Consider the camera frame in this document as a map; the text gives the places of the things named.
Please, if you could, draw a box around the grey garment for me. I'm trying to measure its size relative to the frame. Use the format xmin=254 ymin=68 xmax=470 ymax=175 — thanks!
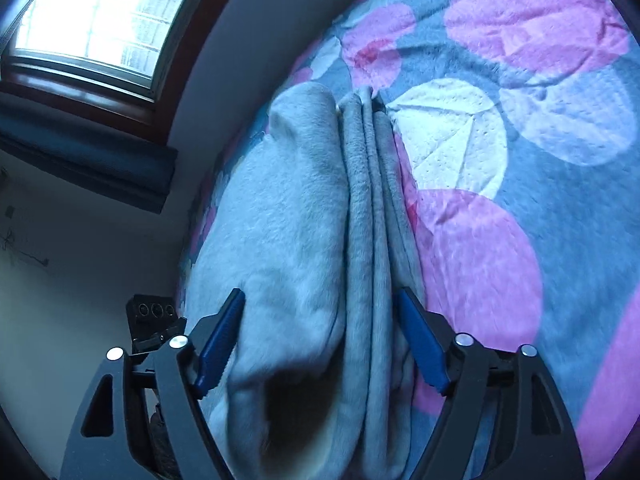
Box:
xmin=184 ymin=82 xmax=423 ymax=479

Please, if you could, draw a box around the dark blue curtain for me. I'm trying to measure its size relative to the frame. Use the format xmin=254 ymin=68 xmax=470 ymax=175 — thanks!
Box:
xmin=1 ymin=98 xmax=178 ymax=214

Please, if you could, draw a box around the floral circle-pattern bed cover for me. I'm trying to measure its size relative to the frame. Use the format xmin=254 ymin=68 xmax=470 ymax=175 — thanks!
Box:
xmin=179 ymin=0 xmax=639 ymax=479

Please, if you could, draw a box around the bright window with frame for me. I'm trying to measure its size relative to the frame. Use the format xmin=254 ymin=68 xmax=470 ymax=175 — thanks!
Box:
xmin=1 ymin=0 xmax=230 ymax=145

